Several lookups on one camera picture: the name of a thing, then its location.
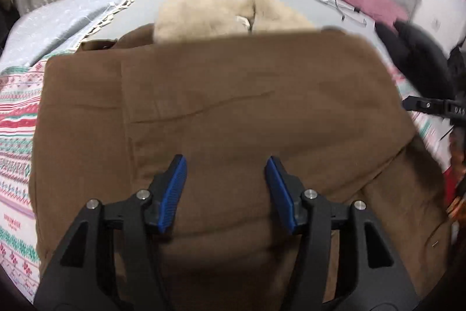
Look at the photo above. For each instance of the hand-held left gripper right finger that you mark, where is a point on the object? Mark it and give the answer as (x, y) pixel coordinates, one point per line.
(280, 194)

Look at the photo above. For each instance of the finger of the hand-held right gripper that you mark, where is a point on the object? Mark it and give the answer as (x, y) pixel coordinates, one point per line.
(422, 104)

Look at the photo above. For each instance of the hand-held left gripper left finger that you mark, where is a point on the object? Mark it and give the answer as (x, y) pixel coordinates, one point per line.
(173, 194)

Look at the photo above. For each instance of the brown coat with fur collar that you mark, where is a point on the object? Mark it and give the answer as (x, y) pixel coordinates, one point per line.
(236, 96)

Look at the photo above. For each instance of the black padded jacket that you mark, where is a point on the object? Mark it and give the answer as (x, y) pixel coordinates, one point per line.
(411, 52)

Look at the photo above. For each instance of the red plastic chair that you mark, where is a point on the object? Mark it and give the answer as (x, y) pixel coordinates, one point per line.
(449, 185)

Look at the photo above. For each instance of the patterned striped blanket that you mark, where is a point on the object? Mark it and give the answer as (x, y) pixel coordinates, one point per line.
(18, 121)

